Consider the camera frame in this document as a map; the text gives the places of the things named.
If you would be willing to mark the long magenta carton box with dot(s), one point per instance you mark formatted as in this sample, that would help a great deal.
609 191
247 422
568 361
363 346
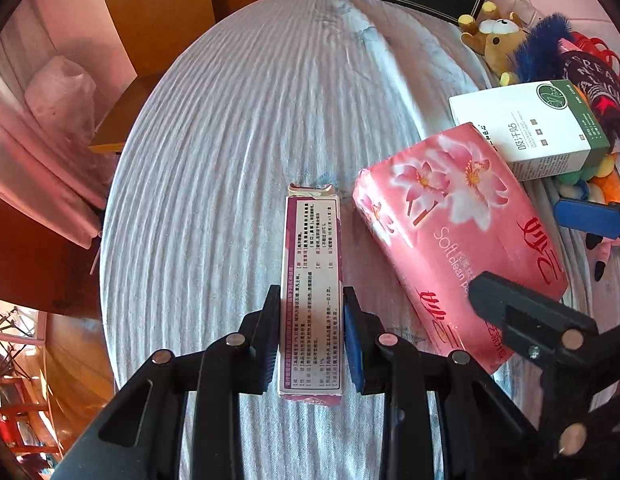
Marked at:
312 285

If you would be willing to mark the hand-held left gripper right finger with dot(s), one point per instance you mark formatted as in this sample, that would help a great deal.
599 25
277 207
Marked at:
354 350

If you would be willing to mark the colourful pom-pom plush toy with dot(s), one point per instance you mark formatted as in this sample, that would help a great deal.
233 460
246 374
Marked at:
597 175

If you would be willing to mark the white wall switch panel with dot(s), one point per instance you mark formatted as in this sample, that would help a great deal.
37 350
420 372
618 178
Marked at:
522 7

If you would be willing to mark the blue feather duster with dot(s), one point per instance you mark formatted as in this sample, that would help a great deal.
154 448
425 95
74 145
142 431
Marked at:
539 50

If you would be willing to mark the red ribbon bow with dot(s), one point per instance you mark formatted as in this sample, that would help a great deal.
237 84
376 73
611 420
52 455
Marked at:
602 47

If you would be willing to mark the white plastic bag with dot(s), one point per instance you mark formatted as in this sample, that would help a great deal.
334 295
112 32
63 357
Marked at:
60 95

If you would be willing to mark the white green carton box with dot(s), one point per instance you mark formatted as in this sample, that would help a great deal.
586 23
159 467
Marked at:
514 125

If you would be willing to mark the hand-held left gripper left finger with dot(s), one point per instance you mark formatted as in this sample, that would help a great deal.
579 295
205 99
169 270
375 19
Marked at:
272 340

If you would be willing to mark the dark knit cap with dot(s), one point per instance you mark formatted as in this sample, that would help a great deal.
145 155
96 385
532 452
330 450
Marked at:
597 80

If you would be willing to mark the brown plush toy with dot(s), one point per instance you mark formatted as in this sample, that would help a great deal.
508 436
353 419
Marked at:
499 42

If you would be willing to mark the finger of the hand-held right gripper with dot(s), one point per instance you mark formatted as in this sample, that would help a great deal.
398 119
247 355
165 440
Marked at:
514 310
589 216

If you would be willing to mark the striped cloth covered desktop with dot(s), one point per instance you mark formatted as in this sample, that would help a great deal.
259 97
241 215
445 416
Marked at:
230 160

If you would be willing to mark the pink flowered tissue pack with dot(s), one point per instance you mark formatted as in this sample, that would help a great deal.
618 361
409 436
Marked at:
439 220

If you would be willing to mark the pink curtain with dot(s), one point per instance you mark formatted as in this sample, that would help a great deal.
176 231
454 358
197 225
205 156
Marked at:
25 160

